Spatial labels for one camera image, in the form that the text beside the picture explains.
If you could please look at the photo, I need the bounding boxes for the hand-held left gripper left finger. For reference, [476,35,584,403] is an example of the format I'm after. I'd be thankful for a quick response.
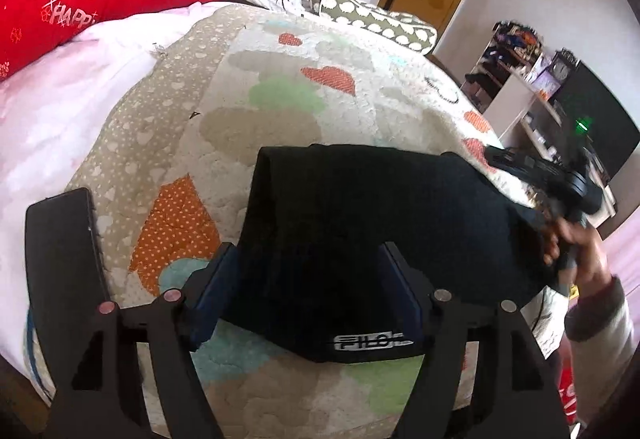
[42,243,236,439]

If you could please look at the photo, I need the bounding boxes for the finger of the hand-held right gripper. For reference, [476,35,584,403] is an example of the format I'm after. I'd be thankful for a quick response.
[482,145,533,182]

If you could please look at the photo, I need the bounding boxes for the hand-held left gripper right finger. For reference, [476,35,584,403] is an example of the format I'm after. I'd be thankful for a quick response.
[382,241,571,439]

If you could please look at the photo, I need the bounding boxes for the black pants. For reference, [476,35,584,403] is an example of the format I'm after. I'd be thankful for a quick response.
[220,144,563,364]

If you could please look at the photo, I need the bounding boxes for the person's right forearm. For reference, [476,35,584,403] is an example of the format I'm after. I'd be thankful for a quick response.
[564,275,638,372]

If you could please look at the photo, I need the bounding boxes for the person's right hand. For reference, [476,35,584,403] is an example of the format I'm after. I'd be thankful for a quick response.
[542,214,612,297]

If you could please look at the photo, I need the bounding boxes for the white shelf unit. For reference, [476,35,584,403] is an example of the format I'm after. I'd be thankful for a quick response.
[459,20,617,220]

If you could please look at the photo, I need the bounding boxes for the black television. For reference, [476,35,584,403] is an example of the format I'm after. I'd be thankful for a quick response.
[559,60,640,180]

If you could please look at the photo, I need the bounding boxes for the green patterned bolster pillow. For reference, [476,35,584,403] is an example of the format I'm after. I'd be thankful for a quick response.
[305,0,438,56]

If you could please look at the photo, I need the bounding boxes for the heart patterned quilt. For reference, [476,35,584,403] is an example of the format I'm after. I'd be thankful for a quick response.
[22,4,568,427]

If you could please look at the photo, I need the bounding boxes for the pink bed sheet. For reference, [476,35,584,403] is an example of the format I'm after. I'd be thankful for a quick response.
[0,1,233,360]

